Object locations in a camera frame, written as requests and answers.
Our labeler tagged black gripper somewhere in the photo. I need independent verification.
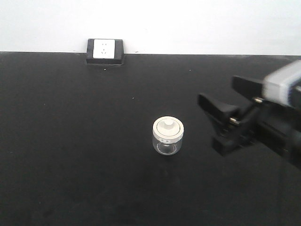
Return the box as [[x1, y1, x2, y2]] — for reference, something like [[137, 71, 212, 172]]
[[198, 76, 301, 169]]

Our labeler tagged black and white power socket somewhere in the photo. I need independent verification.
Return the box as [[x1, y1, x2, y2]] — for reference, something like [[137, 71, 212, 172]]
[[86, 39, 124, 65]]

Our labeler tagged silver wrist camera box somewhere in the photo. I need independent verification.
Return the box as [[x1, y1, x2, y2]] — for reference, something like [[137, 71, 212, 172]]
[[261, 59, 301, 108]]

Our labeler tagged glass jar with white lid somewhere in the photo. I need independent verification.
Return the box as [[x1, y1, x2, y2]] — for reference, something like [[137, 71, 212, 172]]
[[152, 116, 184, 156]]

